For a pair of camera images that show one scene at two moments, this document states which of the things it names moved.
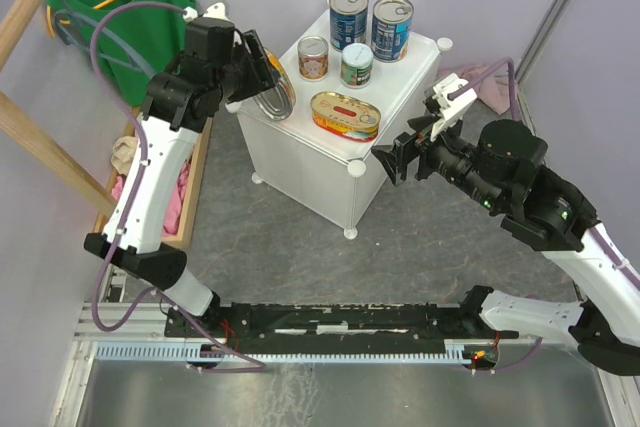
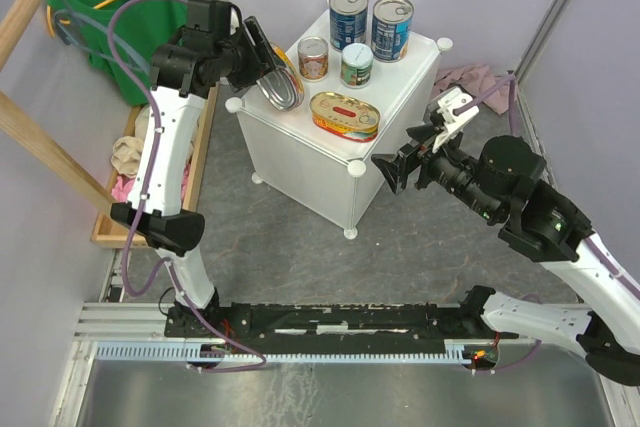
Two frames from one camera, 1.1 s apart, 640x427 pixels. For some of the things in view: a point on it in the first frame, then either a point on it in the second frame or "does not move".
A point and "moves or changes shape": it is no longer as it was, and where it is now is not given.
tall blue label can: x=348 y=16 does not move
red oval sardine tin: x=346 y=117 does not move
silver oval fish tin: x=278 y=102 moves or changes shape
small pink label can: x=313 y=58 does not move
